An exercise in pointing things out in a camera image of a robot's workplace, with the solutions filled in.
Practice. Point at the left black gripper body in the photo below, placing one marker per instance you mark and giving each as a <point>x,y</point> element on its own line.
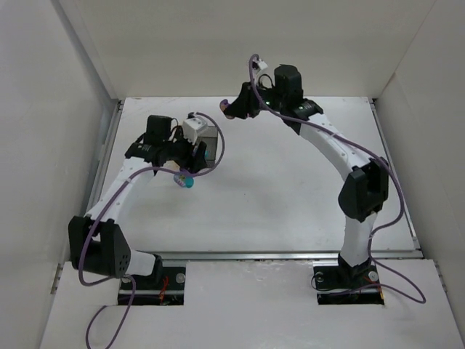
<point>198,157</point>

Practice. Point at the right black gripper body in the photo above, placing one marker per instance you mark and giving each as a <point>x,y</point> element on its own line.
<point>240,103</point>

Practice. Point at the purple and teal lego stack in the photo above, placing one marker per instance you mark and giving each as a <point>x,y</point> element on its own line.
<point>184,180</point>

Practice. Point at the purple lego piece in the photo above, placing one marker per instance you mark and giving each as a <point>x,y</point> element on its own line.
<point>227,109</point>

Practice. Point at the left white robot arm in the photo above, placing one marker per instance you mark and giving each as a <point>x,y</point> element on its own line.
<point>97,242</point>

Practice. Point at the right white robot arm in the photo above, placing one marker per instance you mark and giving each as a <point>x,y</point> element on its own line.
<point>366,181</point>

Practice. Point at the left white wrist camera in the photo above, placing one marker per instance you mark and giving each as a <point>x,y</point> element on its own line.
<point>193,128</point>

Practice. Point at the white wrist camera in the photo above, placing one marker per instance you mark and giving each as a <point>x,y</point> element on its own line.
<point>193,128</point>
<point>258,65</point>

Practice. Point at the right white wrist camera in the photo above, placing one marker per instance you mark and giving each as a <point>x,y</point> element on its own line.
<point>258,65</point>

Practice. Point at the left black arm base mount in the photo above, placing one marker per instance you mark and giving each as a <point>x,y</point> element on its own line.
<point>169,290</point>

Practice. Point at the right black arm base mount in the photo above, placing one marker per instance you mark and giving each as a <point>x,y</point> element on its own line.
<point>335,287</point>

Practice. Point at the aluminium front rail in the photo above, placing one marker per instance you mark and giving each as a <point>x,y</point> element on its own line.
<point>415,254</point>

